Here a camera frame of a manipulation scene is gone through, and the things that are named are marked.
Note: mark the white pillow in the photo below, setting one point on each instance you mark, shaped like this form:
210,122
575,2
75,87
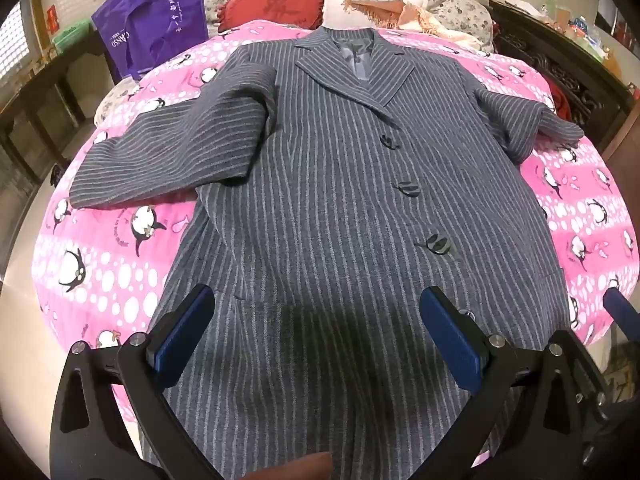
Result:
335,0

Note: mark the person's left hand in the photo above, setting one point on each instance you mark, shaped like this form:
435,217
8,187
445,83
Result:
295,467

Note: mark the peach fringed scarf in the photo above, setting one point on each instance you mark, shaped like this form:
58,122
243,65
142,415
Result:
400,10

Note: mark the white floral bed sheet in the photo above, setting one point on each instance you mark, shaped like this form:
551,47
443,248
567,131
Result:
115,100

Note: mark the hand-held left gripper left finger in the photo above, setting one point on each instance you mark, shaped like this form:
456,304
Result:
185,330

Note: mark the red box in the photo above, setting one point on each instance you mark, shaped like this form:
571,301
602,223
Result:
622,25

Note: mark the red cloth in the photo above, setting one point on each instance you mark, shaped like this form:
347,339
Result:
560,100

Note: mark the clutter of bottles and packets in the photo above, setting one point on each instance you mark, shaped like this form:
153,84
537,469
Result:
585,30

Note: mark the lattice window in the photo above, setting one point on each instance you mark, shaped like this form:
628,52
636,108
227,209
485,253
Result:
10,40

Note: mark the red paper sign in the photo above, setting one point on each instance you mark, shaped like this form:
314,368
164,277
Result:
51,13

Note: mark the pink penguin printed blanket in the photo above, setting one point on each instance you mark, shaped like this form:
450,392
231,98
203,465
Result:
100,270

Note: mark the wooden side table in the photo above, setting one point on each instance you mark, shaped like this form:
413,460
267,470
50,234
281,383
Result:
30,95

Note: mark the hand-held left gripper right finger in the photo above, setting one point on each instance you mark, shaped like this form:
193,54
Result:
450,335

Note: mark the green plastic basket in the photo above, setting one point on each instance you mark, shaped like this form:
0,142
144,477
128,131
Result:
72,35

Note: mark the dark carved wooden cabinet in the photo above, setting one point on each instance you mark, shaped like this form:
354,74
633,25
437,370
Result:
565,70

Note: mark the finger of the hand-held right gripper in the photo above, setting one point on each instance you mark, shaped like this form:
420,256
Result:
620,306

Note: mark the grey striped coat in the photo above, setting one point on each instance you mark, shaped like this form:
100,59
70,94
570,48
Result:
320,185

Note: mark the purple shopping bag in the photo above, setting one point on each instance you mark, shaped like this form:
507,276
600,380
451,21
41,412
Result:
150,25

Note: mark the white paper sheet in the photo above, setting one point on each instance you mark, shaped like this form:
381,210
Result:
520,6

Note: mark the red heart pillow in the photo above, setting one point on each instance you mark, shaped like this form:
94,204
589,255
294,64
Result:
275,2

